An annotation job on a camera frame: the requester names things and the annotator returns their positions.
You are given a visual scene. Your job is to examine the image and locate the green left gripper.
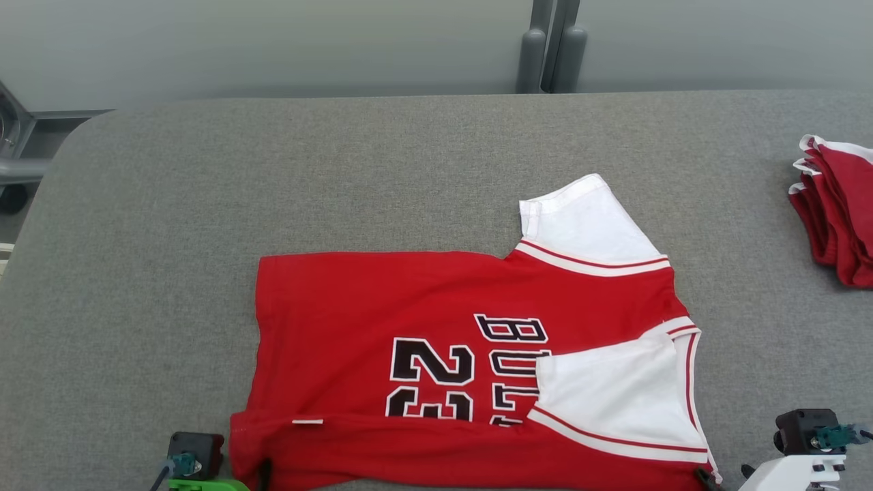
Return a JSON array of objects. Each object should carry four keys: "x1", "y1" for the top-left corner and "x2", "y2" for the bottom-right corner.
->
[{"x1": 167, "y1": 458, "x2": 274, "y2": 491}]

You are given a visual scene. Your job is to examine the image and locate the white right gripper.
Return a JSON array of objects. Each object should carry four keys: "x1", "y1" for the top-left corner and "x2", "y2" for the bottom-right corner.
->
[{"x1": 695, "y1": 454, "x2": 847, "y2": 491}]

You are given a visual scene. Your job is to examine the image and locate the red basketball jersey white sleeves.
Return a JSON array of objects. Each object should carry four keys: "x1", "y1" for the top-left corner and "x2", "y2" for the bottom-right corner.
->
[{"x1": 228, "y1": 173, "x2": 724, "y2": 491}]

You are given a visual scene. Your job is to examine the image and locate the red shorts with white stripe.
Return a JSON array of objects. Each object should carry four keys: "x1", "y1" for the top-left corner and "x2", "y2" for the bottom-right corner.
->
[{"x1": 788, "y1": 134, "x2": 873, "y2": 288}]

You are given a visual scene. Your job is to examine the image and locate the grey metal stand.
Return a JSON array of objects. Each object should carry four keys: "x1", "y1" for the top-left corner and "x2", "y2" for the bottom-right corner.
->
[{"x1": 0, "y1": 80, "x2": 110, "y2": 215}]

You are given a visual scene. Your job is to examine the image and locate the teal cable connector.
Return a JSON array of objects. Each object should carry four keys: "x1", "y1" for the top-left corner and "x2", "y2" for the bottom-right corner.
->
[
  {"x1": 812, "y1": 423, "x2": 873, "y2": 451},
  {"x1": 162, "y1": 453, "x2": 201, "y2": 479}
]

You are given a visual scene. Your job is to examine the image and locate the grey partition post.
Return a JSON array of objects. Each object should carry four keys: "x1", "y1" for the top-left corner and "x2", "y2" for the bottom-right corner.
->
[{"x1": 516, "y1": 0, "x2": 589, "y2": 94}]

